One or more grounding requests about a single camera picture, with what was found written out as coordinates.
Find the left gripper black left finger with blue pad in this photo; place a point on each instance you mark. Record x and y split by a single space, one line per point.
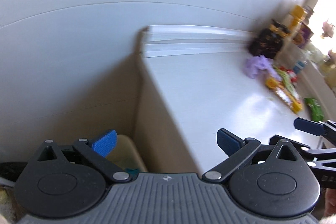
63 181

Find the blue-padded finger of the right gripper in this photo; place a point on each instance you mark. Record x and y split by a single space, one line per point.
311 127

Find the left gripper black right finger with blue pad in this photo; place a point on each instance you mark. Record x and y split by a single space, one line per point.
272 181

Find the beige trash bin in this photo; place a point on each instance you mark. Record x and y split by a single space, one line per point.
126 155

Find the person's right hand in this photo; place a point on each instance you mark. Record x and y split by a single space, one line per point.
330 202

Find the green snack wrapper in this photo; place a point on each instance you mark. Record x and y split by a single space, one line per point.
316 113

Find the yellow snack package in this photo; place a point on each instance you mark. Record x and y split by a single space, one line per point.
291 99

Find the red snack wrapper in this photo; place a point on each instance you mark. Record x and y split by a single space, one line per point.
292 76

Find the green lettuce leaf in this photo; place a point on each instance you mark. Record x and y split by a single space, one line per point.
286 80

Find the sprouting garlic bunch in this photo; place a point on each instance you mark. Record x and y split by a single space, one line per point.
327 68

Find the small clear plastic bottle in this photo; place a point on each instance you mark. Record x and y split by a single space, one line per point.
299 66

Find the purple rubber glove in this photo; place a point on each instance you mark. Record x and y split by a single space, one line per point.
256 64

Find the purple instant noodle cup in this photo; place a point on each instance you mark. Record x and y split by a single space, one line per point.
303 36

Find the dark sauce bottle left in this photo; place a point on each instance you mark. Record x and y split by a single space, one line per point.
259 44

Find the dark sauce bottle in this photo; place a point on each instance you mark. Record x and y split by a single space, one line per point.
279 29
259 44

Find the hanging garlic bunch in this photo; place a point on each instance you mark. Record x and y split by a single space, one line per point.
328 29

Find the dark sauce bottle right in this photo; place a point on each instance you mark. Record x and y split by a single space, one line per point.
279 29

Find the yellow-capped white squeeze bottle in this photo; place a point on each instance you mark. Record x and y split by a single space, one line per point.
294 19

